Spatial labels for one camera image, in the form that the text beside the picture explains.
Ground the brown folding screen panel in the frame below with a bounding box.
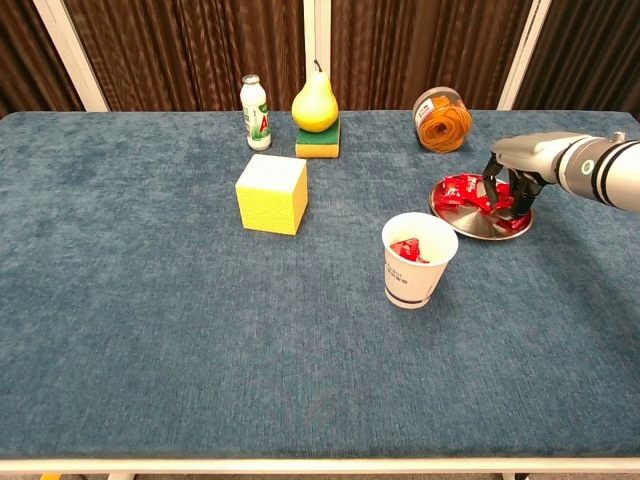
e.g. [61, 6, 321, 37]
[0, 0, 84, 119]
[514, 0, 640, 112]
[32, 0, 319, 112]
[317, 0, 551, 112]

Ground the yellow cube with white top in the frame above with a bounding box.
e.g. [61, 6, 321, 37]
[234, 153, 309, 237]

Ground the white paper cup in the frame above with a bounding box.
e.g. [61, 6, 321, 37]
[381, 212, 460, 310]

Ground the yellow pear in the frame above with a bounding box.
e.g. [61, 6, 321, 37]
[291, 59, 340, 134]

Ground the round metal plate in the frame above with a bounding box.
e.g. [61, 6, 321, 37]
[428, 173, 534, 242]

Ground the clear jar of orange snacks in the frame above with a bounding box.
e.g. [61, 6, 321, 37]
[412, 86, 474, 154]

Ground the small white drink bottle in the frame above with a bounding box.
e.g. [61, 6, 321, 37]
[239, 74, 273, 152]

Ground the blue table mat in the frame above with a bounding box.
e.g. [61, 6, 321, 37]
[0, 109, 640, 460]

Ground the green yellow sponge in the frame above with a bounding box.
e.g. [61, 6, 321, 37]
[294, 117, 342, 160]

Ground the white table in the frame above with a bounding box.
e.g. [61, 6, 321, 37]
[0, 457, 640, 476]

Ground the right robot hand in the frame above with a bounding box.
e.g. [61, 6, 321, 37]
[482, 132, 564, 221]

